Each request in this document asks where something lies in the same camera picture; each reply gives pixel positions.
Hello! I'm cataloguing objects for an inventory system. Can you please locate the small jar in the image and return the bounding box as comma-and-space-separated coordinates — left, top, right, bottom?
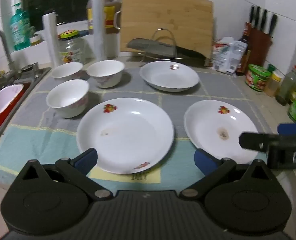
30, 34, 42, 46

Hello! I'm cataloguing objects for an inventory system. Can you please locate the red and white basin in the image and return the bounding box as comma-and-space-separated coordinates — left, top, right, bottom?
0, 84, 24, 133

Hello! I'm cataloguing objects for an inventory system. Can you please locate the brown knife block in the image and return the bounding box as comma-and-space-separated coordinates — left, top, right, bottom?
245, 22, 273, 68

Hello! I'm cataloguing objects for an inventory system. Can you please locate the red and white bag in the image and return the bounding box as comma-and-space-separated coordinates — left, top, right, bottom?
212, 37, 235, 70

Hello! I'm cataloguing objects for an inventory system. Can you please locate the tall plastic wrap roll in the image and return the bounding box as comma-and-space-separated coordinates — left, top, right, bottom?
92, 0, 108, 58

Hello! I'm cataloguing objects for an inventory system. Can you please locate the steel sink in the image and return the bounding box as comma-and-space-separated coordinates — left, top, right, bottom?
0, 64, 51, 145

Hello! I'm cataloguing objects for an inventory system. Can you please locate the metal wire knife rack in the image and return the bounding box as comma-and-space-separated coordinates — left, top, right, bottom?
138, 29, 183, 62

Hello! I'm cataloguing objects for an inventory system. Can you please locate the metal faucet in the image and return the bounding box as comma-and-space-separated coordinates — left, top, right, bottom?
0, 29, 16, 73

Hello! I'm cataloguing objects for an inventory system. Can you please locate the glass jar with printed lid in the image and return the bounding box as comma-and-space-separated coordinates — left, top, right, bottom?
59, 29, 86, 64

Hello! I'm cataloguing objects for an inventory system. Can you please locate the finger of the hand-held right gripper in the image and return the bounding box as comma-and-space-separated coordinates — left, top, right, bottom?
238, 132, 276, 153
277, 122, 296, 135

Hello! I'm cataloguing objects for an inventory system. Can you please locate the short plastic wrap roll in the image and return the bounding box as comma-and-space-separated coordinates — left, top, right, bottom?
42, 14, 61, 68

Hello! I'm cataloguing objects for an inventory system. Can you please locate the wooden cutting board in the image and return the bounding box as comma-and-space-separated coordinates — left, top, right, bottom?
114, 0, 214, 58

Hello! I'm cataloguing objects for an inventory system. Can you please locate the stained white fruit-print plate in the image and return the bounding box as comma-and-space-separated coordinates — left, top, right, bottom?
183, 100, 260, 165

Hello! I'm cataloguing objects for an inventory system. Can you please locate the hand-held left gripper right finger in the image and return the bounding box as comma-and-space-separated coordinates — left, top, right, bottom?
179, 149, 274, 201

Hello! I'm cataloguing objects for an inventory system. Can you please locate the white bowl pink floral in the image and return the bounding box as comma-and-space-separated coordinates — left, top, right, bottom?
50, 62, 84, 81
86, 60, 125, 89
46, 79, 90, 118

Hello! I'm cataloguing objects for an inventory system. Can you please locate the green-lidded sauce tub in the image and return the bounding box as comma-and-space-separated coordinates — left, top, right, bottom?
245, 64, 272, 92

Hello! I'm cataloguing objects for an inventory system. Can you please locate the dark oil bottle yellow cap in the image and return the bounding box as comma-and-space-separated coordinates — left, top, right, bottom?
87, 0, 122, 34

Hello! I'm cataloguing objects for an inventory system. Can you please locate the black-handled kitchen knife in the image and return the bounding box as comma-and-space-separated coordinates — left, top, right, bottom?
127, 38, 208, 60

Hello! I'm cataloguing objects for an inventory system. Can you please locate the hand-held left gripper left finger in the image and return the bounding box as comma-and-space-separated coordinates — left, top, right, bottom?
18, 148, 113, 201

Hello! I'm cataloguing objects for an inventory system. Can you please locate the grey and teal checked mat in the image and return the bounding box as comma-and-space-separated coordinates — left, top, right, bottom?
0, 64, 276, 190

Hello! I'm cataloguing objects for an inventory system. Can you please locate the glass bottle red cap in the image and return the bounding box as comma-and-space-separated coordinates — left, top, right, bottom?
275, 65, 296, 106

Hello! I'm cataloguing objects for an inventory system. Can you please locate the amber spice jar yellow cap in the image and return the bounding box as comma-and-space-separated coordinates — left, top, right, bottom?
264, 71, 283, 98

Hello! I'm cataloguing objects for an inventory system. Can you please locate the dark window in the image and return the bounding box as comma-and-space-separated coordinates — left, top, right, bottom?
20, 0, 91, 32

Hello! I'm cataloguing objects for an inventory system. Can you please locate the dark sauce bottle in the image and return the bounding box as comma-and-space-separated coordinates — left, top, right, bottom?
236, 23, 251, 77

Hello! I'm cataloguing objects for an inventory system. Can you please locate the green soap pump bottle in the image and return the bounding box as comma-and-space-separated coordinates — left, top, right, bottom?
9, 2, 32, 51

